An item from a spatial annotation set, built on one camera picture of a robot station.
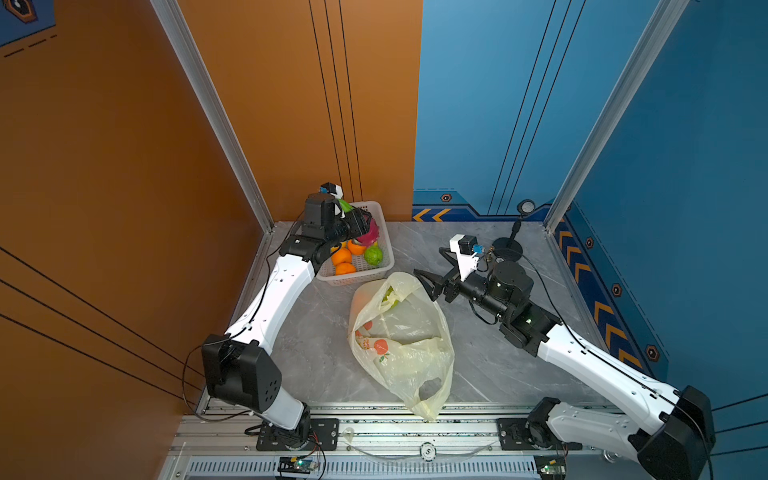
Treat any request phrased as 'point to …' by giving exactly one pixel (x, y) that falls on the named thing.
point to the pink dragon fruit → (372, 234)
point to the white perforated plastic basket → (388, 256)
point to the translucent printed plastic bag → (401, 336)
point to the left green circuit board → (294, 464)
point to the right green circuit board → (552, 466)
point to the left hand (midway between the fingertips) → (364, 213)
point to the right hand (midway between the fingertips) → (431, 259)
